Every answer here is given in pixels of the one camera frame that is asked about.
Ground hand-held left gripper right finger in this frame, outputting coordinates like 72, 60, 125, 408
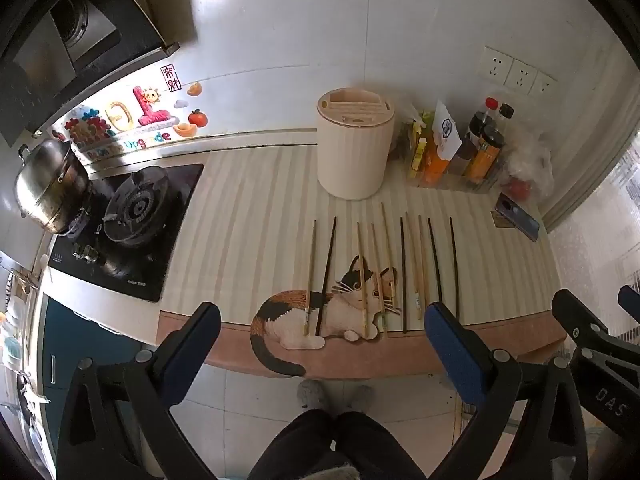
424, 301, 588, 480

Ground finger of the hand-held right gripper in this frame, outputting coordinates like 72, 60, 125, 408
618, 285, 640, 318
551, 288, 612, 348

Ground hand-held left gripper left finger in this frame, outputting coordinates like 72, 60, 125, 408
55, 301, 223, 480

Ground dark wooden chopstick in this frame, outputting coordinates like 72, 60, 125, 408
316, 216, 338, 337
399, 216, 407, 333
426, 217, 443, 305
448, 216, 460, 320

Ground light wooden chopstick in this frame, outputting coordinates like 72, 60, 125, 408
380, 202, 397, 312
356, 222, 369, 339
303, 220, 318, 336
370, 223, 388, 338

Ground beige round chopstick holder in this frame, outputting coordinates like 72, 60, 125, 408
316, 87, 396, 200

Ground frosted glass door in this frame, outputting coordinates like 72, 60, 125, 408
549, 147, 640, 356

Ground grey slipper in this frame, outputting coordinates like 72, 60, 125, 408
342, 383, 374, 412
297, 380, 331, 412

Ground blue smartphone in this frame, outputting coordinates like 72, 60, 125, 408
494, 192, 541, 243

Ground blue cabinet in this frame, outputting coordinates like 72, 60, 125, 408
39, 294, 147, 413

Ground black gas stove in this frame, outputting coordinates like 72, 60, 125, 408
47, 162, 207, 304

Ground person's black trousers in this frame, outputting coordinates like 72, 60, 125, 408
249, 407, 427, 480

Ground clear plastic bag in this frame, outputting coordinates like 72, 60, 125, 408
500, 127, 557, 202

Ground orange label bottle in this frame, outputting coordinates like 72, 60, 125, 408
464, 125, 506, 187

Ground orange packet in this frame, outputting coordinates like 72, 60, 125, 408
419, 137, 451, 187

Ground dark jar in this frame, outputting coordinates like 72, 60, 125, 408
449, 144, 477, 177

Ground yellow packet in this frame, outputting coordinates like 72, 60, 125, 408
406, 135, 429, 182

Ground red cap dark bottle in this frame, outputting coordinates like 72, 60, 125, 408
466, 97, 501, 153

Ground stainless steel pot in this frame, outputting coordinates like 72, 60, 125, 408
14, 138, 94, 235

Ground green packet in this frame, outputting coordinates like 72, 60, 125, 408
409, 110, 437, 137

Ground black range hood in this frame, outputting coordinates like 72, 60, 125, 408
0, 0, 181, 147

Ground grey door frame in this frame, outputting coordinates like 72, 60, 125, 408
540, 60, 640, 233

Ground white wall outlet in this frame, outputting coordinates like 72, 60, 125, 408
479, 46, 514, 81
530, 71, 558, 97
503, 59, 539, 94

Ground colourful wall sticker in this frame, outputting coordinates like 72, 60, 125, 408
51, 64, 208, 162

